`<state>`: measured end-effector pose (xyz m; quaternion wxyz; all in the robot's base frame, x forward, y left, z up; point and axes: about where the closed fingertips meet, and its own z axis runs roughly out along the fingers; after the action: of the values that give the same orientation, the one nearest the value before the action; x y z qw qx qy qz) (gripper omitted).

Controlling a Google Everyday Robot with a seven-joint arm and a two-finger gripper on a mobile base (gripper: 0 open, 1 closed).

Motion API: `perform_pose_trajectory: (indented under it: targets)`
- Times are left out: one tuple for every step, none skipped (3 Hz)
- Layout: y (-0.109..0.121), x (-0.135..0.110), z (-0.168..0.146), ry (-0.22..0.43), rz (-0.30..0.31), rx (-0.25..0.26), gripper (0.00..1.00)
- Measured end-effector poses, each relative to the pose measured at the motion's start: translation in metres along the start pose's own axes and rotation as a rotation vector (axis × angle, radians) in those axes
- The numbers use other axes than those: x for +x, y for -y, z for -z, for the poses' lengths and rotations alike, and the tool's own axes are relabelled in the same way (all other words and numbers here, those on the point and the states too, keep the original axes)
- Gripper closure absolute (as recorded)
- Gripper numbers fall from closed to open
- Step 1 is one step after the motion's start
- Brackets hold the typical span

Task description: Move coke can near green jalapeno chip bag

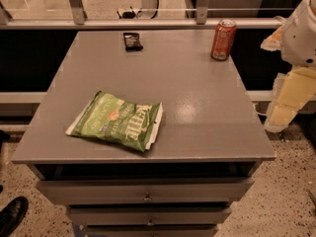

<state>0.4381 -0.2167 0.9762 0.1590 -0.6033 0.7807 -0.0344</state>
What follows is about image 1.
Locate grey metal railing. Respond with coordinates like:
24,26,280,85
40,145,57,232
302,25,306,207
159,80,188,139
0,11,282,31

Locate bottom grey drawer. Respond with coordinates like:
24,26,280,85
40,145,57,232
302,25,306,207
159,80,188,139
85,225,218,237

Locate black leather shoe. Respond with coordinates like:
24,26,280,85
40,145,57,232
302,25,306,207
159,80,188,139
0,197,29,237

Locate white cable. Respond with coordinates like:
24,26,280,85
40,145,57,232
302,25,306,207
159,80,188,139
252,102,270,118

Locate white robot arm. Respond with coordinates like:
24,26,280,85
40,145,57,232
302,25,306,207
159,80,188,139
261,0,316,132

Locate middle grey drawer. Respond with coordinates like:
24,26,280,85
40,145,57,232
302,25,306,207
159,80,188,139
67,206,231,226

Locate grey drawer cabinet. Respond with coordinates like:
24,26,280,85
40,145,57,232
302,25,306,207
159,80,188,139
13,31,275,237

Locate top grey drawer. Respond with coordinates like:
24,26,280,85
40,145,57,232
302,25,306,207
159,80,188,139
37,178,254,205

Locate grey drawer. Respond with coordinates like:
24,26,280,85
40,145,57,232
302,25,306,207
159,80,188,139
85,225,218,237
37,178,254,205
67,206,231,226

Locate green jalapeno chip bag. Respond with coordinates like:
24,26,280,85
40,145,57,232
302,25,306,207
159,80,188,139
65,91,163,152

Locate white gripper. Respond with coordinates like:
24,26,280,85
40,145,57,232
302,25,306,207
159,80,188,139
261,4,316,132

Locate red coke can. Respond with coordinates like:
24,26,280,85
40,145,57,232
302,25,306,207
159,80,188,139
210,19,237,61

